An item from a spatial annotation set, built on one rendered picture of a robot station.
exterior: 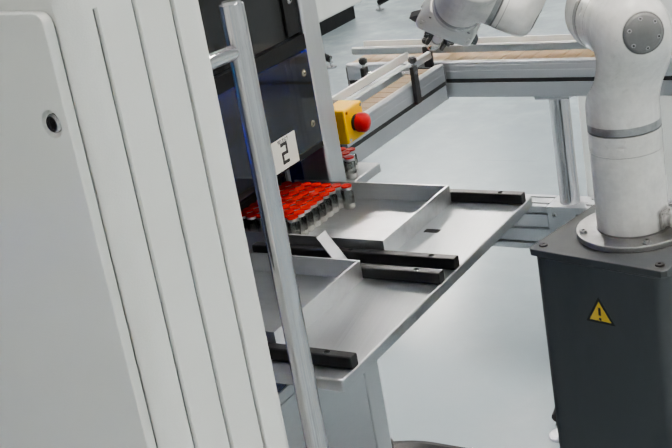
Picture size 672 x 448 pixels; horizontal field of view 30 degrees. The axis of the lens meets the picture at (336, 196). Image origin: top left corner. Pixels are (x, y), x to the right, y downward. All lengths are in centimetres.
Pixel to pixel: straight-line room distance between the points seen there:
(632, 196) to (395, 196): 50
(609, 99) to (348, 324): 54
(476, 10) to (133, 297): 93
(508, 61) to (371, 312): 124
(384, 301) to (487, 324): 189
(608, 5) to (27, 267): 105
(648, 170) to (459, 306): 198
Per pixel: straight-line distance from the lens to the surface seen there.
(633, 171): 207
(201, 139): 121
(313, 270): 210
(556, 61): 301
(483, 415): 338
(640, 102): 204
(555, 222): 318
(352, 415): 260
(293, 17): 235
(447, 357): 369
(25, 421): 139
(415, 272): 201
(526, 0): 195
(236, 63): 126
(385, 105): 285
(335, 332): 190
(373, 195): 240
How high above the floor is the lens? 169
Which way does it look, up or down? 19 degrees down
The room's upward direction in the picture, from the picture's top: 10 degrees counter-clockwise
